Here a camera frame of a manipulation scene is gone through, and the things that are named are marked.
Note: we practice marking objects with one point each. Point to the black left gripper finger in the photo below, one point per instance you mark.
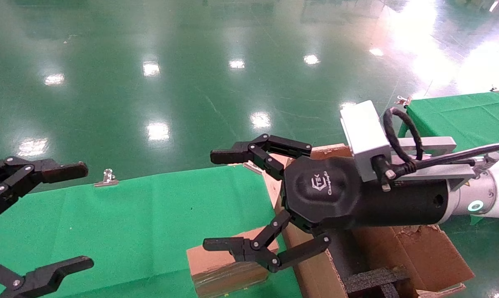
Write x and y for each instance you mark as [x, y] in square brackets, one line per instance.
[46, 277]
[59, 170]

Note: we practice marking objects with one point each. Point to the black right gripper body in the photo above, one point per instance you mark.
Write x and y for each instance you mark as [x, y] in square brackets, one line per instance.
[324, 194]

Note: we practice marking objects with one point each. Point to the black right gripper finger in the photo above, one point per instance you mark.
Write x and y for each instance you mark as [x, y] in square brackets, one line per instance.
[249, 248]
[270, 145]

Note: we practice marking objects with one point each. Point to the small brown cardboard box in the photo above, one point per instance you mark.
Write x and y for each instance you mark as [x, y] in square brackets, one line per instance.
[216, 271]

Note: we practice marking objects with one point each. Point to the large open cardboard carton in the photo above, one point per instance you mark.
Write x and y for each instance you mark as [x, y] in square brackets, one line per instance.
[431, 256]

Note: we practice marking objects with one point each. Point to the large green table cloth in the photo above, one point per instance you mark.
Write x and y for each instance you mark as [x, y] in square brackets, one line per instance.
[129, 227]

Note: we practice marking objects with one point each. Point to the black foam insert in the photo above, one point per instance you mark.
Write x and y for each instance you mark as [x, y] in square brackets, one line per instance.
[369, 279]

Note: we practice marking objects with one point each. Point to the green cloth side table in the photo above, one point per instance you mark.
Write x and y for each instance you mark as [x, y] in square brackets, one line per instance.
[460, 120]

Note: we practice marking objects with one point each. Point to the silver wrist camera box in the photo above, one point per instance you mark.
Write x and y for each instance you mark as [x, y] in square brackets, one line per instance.
[363, 132]

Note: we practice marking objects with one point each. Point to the silver camera mount bracket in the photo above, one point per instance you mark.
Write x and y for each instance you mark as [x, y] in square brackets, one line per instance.
[431, 145]

